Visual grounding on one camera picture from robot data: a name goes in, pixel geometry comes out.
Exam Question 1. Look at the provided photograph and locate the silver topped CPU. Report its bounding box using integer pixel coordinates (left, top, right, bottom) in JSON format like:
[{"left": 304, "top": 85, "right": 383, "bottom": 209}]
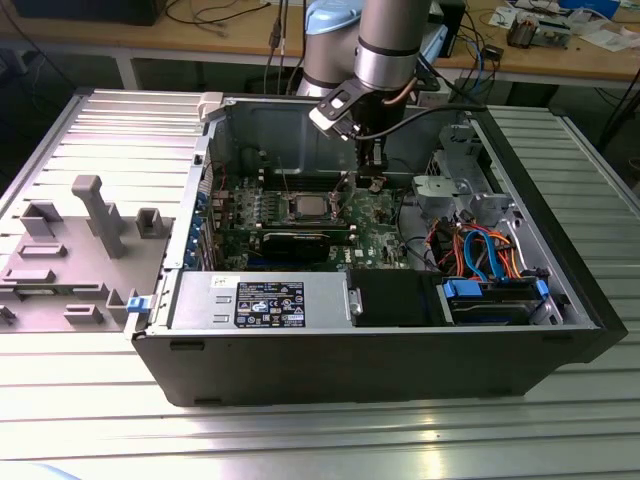
[{"left": 295, "top": 196, "right": 326, "bottom": 216}]

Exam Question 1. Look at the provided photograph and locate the black RAM slot bank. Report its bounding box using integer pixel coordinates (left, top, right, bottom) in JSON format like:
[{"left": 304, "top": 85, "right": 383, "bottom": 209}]
[
  {"left": 262, "top": 221, "right": 354, "bottom": 234},
  {"left": 260, "top": 171, "right": 352, "bottom": 192}
]

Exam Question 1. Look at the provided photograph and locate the CPU socket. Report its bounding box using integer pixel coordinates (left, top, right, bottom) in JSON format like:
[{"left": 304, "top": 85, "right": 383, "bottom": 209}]
[{"left": 283, "top": 189, "right": 338, "bottom": 221}]

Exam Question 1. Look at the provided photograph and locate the metal CPU cooler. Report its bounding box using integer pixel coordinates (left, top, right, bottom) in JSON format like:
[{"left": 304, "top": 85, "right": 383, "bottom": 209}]
[{"left": 506, "top": 13, "right": 540, "bottom": 50}]

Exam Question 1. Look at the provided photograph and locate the silver metal drive cage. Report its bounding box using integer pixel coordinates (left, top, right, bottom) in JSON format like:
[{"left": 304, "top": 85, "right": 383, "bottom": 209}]
[{"left": 410, "top": 122, "right": 521, "bottom": 224}]

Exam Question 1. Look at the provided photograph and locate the green motherboard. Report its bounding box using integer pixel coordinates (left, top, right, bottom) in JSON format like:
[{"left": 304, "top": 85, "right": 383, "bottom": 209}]
[{"left": 208, "top": 172, "right": 419, "bottom": 274}]

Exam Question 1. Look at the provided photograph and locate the black graphics card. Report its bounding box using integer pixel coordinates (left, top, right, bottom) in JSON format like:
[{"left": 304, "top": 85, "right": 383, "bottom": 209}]
[{"left": 259, "top": 229, "right": 332, "bottom": 265}]

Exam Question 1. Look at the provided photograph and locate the black upright box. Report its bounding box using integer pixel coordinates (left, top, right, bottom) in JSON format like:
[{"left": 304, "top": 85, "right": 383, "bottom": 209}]
[{"left": 439, "top": 0, "right": 467, "bottom": 59}]

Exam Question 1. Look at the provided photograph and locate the hard disk in blue carrier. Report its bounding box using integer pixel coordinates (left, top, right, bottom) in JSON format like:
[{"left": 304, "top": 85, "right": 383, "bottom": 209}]
[{"left": 438, "top": 278, "right": 550, "bottom": 327}]

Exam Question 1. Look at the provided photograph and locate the grey electronics part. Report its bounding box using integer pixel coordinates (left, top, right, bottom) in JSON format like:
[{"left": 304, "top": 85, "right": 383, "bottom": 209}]
[{"left": 537, "top": 17, "right": 574, "bottom": 51}]

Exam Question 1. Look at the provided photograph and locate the black and grey PC case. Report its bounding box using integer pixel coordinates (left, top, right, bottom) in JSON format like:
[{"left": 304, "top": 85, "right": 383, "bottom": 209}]
[{"left": 130, "top": 91, "right": 629, "bottom": 409}]

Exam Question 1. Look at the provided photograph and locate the grey power supply unit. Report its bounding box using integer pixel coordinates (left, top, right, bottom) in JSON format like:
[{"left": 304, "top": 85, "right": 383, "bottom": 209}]
[{"left": 168, "top": 271, "right": 352, "bottom": 332}]

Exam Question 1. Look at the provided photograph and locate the wooden desk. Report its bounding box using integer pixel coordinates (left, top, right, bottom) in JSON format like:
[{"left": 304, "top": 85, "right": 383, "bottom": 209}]
[{"left": 0, "top": 0, "right": 640, "bottom": 84}]

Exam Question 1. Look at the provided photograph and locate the black flat device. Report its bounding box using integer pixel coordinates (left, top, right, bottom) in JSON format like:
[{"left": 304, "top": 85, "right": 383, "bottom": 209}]
[{"left": 9, "top": 0, "right": 162, "bottom": 27}]

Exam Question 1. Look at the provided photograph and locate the grey parts rack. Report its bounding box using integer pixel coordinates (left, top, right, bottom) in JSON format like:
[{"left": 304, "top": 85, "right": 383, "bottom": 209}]
[{"left": 0, "top": 174, "right": 175, "bottom": 335}]

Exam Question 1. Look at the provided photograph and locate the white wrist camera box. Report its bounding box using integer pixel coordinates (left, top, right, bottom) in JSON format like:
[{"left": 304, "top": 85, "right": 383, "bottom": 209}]
[{"left": 308, "top": 79, "right": 369, "bottom": 143}]

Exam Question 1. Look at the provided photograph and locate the black camera cable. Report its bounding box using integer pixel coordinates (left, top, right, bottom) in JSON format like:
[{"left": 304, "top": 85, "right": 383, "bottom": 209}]
[{"left": 349, "top": 102, "right": 487, "bottom": 140}]

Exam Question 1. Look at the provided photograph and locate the blue flat data wire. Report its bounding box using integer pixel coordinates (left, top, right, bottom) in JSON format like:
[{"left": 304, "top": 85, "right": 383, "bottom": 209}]
[{"left": 463, "top": 228, "right": 507, "bottom": 281}]

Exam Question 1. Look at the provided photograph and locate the grey case latch handle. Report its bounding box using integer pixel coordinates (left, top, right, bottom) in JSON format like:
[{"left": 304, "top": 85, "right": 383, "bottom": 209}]
[{"left": 197, "top": 92, "right": 225, "bottom": 122}]

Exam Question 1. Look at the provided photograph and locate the orange wire bundle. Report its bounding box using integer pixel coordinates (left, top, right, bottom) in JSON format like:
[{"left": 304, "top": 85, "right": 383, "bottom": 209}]
[{"left": 429, "top": 222, "right": 534, "bottom": 279}]

